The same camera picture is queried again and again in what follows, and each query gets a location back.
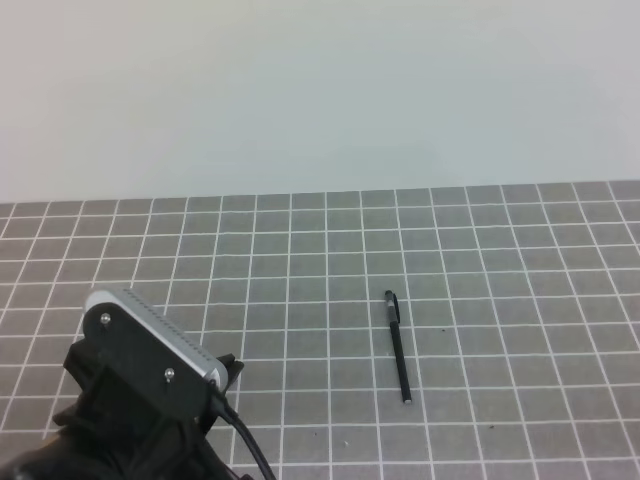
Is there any black left camera cable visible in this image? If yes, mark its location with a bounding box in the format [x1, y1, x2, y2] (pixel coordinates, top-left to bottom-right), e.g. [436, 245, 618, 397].
[207, 379, 277, 480]

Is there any grey grid tablecloth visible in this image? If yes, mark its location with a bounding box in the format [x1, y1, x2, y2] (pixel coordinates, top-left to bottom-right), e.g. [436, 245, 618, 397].
[1, 181, 639, 479]

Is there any black pen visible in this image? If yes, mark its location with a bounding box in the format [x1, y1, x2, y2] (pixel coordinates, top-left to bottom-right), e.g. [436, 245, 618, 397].
[389, 320, 412, 404]

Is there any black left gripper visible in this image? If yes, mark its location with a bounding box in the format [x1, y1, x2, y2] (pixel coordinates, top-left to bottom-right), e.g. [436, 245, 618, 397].
[9, 340, 237, 479]

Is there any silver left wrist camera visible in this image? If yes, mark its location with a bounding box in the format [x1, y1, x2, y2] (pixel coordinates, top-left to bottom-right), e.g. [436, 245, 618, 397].
[83, 288, 230, 420]

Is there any clear black pen cap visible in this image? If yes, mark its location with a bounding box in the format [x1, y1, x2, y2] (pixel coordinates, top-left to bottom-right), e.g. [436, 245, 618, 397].
[385, 290, 401, 324]

